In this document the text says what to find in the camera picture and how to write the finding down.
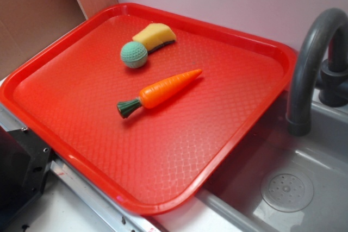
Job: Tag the green dimpled ball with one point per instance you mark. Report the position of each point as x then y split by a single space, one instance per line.
134 54

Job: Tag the black metal mounting bracket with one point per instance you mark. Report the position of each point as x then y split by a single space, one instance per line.
24 165

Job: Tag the round sink drain cover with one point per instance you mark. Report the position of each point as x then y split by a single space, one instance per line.
287 190

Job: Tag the red plastic serving tray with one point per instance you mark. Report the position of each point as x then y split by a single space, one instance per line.
156 159

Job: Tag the aluminium extrusion rail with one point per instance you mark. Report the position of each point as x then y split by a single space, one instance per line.
69 202

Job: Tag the brown cardboard panel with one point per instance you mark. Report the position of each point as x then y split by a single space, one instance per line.
29 26

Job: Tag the orange toy carrot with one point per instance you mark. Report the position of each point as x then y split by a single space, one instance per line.
157 93

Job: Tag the grey curved toy faucet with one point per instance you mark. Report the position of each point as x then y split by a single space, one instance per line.
322 64

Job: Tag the yellow sponge with dark pad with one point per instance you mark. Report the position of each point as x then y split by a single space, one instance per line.
155 36

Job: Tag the grey plastic toy sink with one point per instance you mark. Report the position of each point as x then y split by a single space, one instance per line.
233 190

